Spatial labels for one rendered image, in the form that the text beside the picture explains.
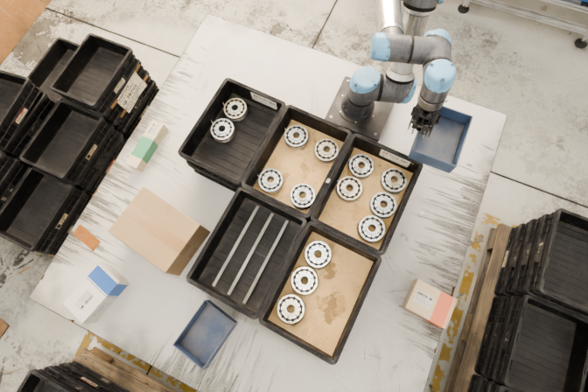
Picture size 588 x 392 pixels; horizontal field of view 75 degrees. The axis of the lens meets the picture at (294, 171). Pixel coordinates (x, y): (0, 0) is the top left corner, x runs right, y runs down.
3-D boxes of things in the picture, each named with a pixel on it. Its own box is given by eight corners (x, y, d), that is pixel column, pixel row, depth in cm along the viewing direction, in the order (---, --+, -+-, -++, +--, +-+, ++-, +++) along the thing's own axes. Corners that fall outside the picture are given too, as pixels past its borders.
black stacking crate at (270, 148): (289, 116, 170) (287, 104, 159) (350, 143, 164) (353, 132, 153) (245, 193, 159) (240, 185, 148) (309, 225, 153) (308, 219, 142)
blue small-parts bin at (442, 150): (424, 110, 139) (430, 101, 133) (465, 125, 137) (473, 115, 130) (407, 157, 134) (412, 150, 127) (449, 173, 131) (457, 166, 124)
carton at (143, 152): (142, 172, 177) (136, 168, 171) (130, 167, 178) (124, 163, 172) (168, 129, 183) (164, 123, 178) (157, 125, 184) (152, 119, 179)
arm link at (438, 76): (458, 55, 99) (458, 82, 96) (447, 80, 109) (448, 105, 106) (426, 54, 100) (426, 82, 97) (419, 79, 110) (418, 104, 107)
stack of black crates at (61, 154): (93, 125, 250) (60, 98, 218) (131, 141, 244) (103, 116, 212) (58, 178, 239) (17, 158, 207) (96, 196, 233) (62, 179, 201)
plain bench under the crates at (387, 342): (234, 83, 271) (207, 12, 205) (455, 166, 242) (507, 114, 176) (111, 300, 226) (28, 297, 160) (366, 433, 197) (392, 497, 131)
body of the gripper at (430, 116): (406, 130, 123) (411, 111, 112) (415, 108, 125) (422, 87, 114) (429, 138, 121) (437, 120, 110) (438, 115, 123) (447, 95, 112)
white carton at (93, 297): (111, 264, 163) (100, 262, 155) (129, 283, 160) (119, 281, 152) (75, 303, 159) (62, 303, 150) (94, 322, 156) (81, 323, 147)
